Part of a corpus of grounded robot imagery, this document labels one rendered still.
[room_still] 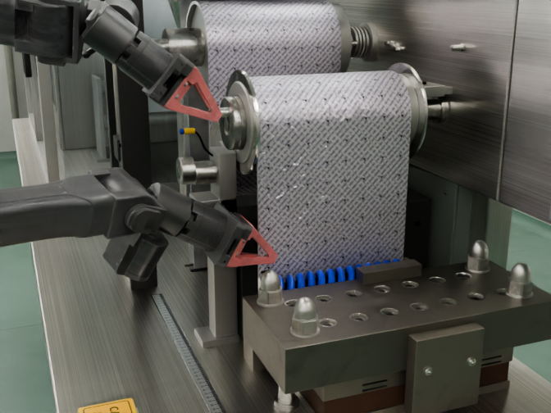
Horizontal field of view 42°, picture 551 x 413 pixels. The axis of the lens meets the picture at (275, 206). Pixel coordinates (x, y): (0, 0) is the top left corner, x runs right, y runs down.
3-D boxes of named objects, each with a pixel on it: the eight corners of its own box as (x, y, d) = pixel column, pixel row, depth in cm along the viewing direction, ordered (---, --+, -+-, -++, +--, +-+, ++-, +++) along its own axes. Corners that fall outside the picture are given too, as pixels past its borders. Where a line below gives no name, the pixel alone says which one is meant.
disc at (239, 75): (223, 152, 111) (225, 57, 104) (226, 152, 111) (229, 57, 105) (254, 191, 98) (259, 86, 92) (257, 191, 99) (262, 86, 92)
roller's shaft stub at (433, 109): (394, 123, 113) (396, 95, 112) (433, 120, 115) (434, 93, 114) (409, 128, 109) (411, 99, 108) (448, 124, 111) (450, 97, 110)
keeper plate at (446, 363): (403, 410, 93) (407, 333, 89) (468, 396, 96) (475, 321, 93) (413, 421, 91) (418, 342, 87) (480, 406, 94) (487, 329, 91)
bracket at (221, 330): (191, 335, 115) (184, 148, 106) (229, 329, 117) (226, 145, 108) (199, 350, 110) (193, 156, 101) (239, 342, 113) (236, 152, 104)
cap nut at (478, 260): (459, 265, 108) (462, 238, 107) (480, 262, 110) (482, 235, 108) (474, 274, 105) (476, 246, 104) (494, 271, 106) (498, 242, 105)
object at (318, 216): (257, 292, 104) (257, 168, 98) (400, 270, 111) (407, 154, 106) (259, 294, 103) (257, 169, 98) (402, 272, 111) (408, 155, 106)
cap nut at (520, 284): (499, 290, 100) (502, 260, 99) (521, 286, 101) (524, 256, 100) (516, 300, 97) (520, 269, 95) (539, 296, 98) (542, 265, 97)
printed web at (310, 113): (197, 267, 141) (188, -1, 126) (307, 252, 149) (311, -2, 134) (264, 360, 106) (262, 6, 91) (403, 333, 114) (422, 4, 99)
